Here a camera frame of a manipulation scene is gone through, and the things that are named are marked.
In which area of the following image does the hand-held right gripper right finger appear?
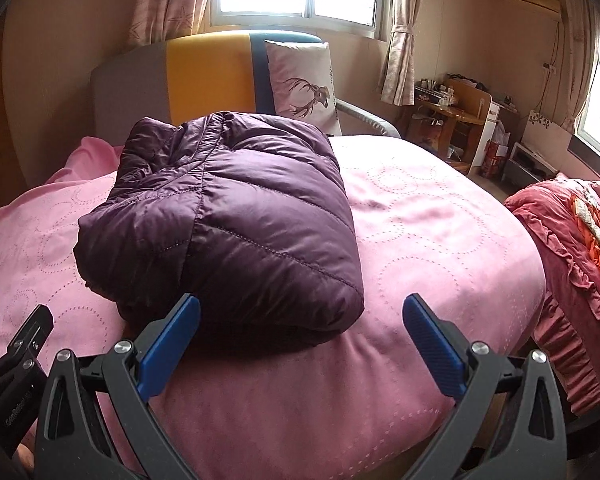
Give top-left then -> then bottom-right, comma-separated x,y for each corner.
401,293 -> 568,480

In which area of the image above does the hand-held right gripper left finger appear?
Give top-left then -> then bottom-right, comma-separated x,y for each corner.
34,293 -> 202,480

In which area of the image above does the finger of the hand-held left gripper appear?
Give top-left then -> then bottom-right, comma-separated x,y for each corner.
0,304 -> 55,392

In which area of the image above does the purple quilted down jacket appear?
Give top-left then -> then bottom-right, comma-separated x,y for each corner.
76,111 -> 366,361

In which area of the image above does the pink bed sheet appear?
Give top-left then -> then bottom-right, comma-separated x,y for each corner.
0,134 -> 548,480

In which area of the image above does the red ruffled quilt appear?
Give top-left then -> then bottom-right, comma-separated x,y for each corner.
504,172 -> 600,416

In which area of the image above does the red gift bag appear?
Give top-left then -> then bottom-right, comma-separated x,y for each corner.
481,139 -> 510,178

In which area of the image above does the white low cabinet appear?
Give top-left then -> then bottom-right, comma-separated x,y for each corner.
504,141 -> 558,192

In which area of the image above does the wooden desk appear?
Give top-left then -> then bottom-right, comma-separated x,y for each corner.
412,77 -> 493,176

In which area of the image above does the white tall cabinet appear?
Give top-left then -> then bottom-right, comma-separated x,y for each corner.
482,100 -> 521,161

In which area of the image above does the group of small desk bottles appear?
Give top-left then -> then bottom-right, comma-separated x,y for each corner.
415,79 -> 456,106

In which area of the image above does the grey yellow blue headboard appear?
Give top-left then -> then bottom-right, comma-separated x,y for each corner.
90,30 -> 326,136

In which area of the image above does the deer print pillow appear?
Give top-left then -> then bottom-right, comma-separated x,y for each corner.
263,40 -> 343,137

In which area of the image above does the beige patterned curtain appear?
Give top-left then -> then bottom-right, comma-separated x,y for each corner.
380,0 -> 426,107
127,0 -> 218,46

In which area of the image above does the beige side window curtain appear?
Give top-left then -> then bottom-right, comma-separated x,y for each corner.
560,0 -> 600,131

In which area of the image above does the grey padded bed rail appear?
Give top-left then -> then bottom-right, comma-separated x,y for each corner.
336,97 -> 402,139

